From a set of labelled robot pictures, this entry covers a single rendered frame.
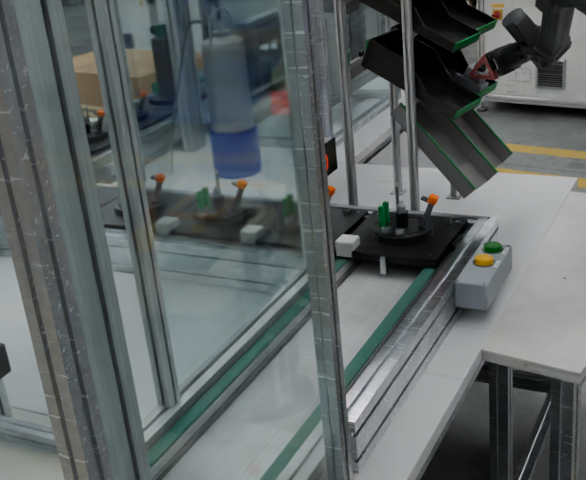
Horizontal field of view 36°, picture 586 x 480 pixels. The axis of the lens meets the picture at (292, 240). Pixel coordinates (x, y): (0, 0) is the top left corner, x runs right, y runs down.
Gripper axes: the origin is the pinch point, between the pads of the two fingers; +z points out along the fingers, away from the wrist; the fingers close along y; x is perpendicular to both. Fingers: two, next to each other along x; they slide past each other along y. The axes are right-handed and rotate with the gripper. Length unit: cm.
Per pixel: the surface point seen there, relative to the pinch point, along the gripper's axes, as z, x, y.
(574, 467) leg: -17, 81, 58
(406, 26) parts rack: -1.6, -16.7, 23.3
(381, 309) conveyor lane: 4, 36, 66
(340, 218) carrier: 28, 18, 39
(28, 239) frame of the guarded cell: -56, -2, 169
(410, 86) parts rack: 4.1, -3.8, 23.6
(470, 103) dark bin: 0.0, 6.1, 9.1
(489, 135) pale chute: 8.9, 16.5, -7.6
